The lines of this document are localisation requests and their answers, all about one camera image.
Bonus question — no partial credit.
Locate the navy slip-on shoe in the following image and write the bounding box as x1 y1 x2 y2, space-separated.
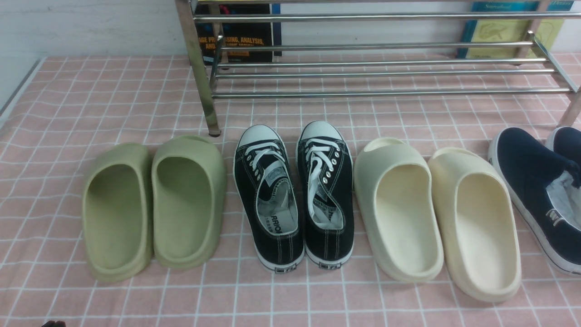
545 126 581 166
488 128 581 275

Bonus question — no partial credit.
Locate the silver metal shoe rack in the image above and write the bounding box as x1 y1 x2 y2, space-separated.
176 0 580 137

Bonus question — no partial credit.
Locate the green left slide slipper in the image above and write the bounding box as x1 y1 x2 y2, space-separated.
81 143 153 283

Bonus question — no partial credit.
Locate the green slide slipper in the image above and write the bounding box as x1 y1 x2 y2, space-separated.
151 135 227 269
81 143 153 283

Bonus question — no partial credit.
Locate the green right slide slipper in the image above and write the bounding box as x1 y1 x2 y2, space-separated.
151 135 227 269

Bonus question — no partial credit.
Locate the pink checkered tablecloth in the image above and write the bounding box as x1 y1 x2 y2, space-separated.
0 56 580 327

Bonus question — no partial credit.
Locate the black left canvas sneaker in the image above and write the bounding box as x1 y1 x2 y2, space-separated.
233 124 305 274

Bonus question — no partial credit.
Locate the black canvas sneaker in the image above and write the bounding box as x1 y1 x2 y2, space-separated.
233 124 305 274
296 121 355 270

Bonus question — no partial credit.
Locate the black right canvas sneaker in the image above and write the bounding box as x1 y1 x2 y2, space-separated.
296 121 355 270

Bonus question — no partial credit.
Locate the black image processing book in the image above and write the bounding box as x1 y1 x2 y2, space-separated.
196 4 282 66

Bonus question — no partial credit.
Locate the cream left slide slipper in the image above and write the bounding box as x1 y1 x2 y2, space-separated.
354 137 443 283

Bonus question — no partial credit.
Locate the cream slide slipper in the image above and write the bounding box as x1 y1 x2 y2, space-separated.
428 147 522 302
354 137 443 283

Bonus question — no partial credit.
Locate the cream right slide slipper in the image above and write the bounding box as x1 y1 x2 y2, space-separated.
428 147 522 302

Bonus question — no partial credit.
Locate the teal and yellow book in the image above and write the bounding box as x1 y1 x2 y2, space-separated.
456 0 564 59

